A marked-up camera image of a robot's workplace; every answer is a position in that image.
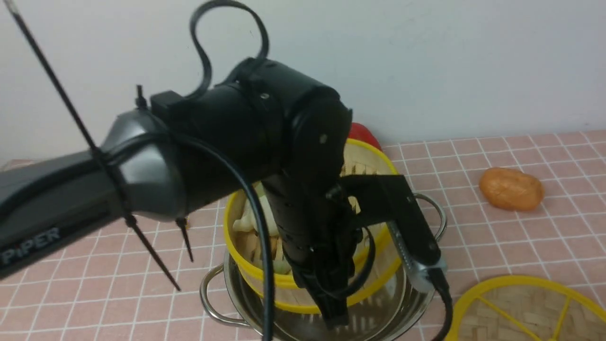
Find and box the pale toy dumpling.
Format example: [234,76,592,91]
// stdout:
[233,196,270,233]

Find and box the yellow woven steamer lid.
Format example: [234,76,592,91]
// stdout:
[446,276,606,341]

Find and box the yellow bamboo steamer basket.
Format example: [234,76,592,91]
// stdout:
[223,139,401,314]

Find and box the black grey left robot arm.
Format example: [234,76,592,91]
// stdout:
[1,58,362,327]

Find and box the black left camera cable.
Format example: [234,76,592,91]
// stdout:
[156,133,276,341]

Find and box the red toy bell pepper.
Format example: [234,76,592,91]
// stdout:
[348,122,382,151]

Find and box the orange toy potato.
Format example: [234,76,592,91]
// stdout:
[479,168,545,211]

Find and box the stainless steel pot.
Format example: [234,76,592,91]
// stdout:
[199,224,434,341]

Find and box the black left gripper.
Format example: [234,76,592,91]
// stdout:
[262,173,374,330]

